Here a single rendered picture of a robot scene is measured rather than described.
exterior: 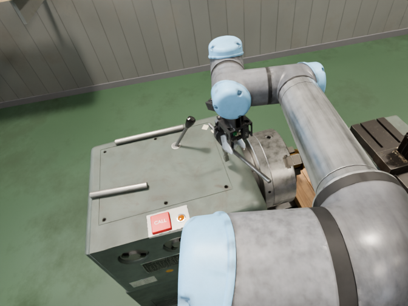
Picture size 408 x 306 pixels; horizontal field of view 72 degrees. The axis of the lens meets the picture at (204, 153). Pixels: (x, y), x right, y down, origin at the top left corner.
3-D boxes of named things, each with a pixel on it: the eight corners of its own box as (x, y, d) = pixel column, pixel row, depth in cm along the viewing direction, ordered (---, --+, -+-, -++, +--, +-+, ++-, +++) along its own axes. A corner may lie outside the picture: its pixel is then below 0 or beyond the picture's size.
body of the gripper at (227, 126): (230, 149, 76) (226, 115, 67) (214, 131, 82) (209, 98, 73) (253, 137, 78) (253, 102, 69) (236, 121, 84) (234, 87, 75)
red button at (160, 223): (153, 235, 86) (152, 232, 84) (151, 218, 90) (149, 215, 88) (172, 231, 86) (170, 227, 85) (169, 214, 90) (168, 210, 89)
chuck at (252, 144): (266, 224, 115) (263, 167, 96) (243, 175, 140) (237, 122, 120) (274, 222, 115) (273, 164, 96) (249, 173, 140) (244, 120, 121)
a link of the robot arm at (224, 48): (206, 54, 58) (206, 35, 63) (212, 97, 66) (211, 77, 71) (245, 49, 57) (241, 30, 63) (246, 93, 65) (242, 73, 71)
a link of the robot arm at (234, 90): (271, 85, 50) (261, 55, 58) (209, 92, 51) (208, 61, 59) (269, 118, 56) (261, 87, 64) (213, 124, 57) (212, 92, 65)
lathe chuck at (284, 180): (274, 222, 115) (274, 164, 96) (249, 173, 140) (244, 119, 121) (295, 216, 115) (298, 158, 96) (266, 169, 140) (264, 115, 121)
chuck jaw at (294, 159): (276, 171, 115) (285, 169, 103) (272, 159, 115) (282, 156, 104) (302, 164, 115) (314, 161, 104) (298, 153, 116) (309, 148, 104)
